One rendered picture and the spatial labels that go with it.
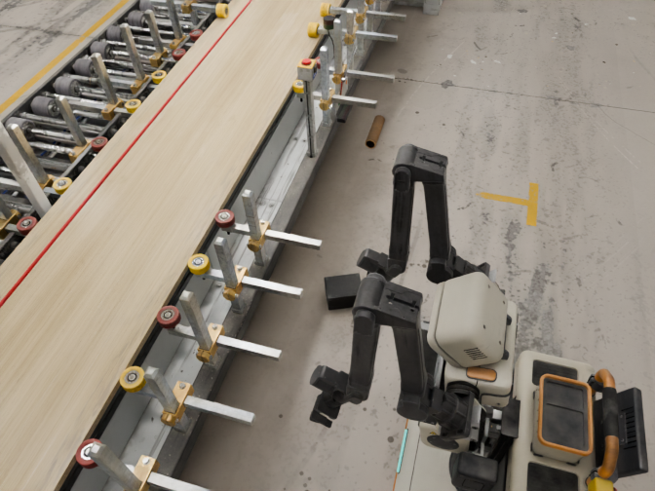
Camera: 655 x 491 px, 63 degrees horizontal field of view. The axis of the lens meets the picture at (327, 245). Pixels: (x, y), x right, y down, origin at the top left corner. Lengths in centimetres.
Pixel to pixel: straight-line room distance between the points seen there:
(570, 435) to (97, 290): 167
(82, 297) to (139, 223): 39
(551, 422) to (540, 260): 171
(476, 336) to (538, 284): 196
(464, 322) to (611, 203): 266
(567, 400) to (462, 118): 283
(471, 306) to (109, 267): 140
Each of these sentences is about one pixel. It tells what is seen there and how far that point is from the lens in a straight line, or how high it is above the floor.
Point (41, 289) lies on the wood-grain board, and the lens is 226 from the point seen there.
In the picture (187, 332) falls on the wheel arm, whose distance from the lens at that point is 202.
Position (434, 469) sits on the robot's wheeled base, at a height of 28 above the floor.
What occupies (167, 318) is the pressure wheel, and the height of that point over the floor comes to 90.
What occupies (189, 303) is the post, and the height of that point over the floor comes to 112.
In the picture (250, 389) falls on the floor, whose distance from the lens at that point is 278.
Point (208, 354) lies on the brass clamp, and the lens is 196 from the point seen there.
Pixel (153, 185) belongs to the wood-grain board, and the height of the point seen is 90.
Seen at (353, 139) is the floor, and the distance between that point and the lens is 400.
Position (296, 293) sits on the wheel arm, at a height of 86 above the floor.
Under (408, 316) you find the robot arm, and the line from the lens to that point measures 104.
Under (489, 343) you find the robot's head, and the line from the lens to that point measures 136.
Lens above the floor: 248
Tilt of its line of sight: 50 degrees down
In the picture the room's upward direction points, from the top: 3 degrees counter-clockwise
